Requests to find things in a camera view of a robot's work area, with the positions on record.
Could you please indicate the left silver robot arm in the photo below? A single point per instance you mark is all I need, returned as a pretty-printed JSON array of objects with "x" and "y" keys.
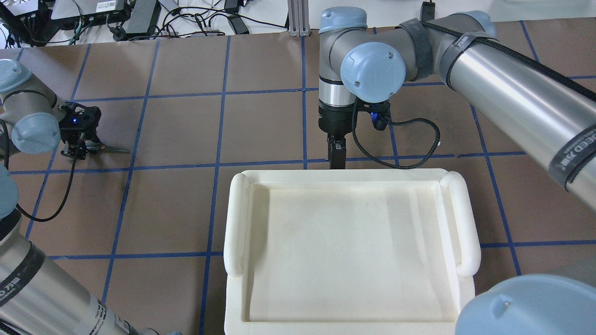
[{"x": 38, "y": 297}]

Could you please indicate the scissors with orange handle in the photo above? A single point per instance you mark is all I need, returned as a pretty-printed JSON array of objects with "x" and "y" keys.
[{"x": 99, "y": 148}]

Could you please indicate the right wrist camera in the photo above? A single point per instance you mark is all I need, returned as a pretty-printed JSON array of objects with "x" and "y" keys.
[{"x": 379, "y": 113}]

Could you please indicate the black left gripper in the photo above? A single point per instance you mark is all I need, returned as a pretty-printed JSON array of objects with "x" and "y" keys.
[{"x": 76, "y": 150}]

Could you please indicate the aluminium frame post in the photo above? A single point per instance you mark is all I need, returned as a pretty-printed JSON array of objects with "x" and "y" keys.
[{"x": 298, "y": 18}]

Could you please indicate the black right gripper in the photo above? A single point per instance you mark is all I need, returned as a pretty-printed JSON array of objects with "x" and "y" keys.
[{"x": 334, "y": 120}]

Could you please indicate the white plastic tray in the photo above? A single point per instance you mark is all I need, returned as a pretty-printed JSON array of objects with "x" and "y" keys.
[{"x": 348, "y": 252}]

